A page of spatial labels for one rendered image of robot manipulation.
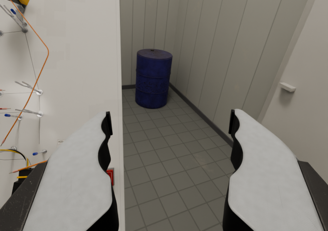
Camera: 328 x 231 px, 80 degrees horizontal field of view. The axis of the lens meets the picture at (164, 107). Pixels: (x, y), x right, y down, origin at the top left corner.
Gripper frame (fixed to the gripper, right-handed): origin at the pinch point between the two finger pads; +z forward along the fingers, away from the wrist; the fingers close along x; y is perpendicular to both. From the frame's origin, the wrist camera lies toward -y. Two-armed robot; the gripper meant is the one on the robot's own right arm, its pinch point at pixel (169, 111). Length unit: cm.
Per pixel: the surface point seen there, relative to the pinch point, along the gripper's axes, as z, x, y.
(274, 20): 192, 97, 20
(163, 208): 94, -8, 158
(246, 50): 210, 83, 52
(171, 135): 199, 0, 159
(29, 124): 40, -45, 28
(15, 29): 57, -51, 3
